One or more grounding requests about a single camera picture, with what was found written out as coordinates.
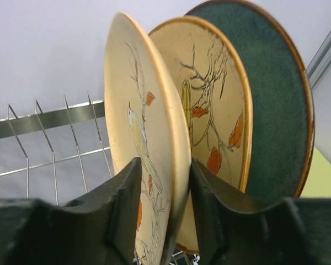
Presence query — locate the lime green storage box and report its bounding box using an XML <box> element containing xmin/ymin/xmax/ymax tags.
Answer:
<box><xmin>300</xmin><ymin>147</ymin><xmax>331</xmax><ymax>198</ymax></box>

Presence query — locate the dark teal glazed plate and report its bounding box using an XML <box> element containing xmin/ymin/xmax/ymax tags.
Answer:
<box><xmin>189</xmin><ymin>1</ymin><xmax>315</xmax><ymax>203</ymax></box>

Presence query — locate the beige plate with bird drawing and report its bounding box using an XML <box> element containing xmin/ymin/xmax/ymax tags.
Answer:
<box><xmin>104</xmin><ymin>13</ymin><xmax>191</xmax><ymax>264</ymax></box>

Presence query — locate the steel two-tier dish rack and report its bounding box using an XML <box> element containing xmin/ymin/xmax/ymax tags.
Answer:
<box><xmin>0</xmin><ymin>98</ymin><xmax>114</xmax><ymax>206</ymax></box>

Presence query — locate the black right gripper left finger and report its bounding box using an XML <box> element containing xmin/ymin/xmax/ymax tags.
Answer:
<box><xmin>0</xmin><ymin>157</ymin><xmax>142</xmax><ymax>264</ymax></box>

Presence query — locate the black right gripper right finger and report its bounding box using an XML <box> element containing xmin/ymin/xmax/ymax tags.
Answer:
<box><xmin>189</xmin><ymin>159</ymin><xmax>331</xmax><ymax>264</ymax></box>

